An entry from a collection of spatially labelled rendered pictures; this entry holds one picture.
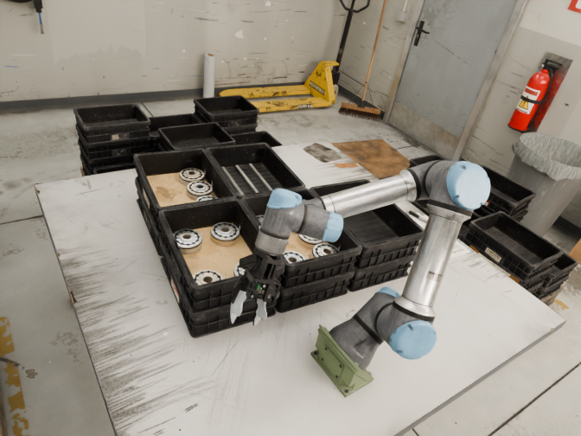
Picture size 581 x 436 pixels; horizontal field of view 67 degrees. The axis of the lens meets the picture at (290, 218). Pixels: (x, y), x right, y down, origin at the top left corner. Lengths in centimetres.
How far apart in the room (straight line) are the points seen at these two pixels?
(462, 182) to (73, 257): 132
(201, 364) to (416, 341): 62
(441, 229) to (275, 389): 65
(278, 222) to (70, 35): 367
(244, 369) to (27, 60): 364
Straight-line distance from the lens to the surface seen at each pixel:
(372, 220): 186
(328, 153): 257
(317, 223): 105
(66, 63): 455
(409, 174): 128
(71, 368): 231
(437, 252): 120
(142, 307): 154
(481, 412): 250
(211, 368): 139
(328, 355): 137
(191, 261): 150
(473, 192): 118
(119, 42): 459
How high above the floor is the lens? 184
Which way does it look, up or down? 35 degrees down
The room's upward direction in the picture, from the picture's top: 11 degrees clockwise
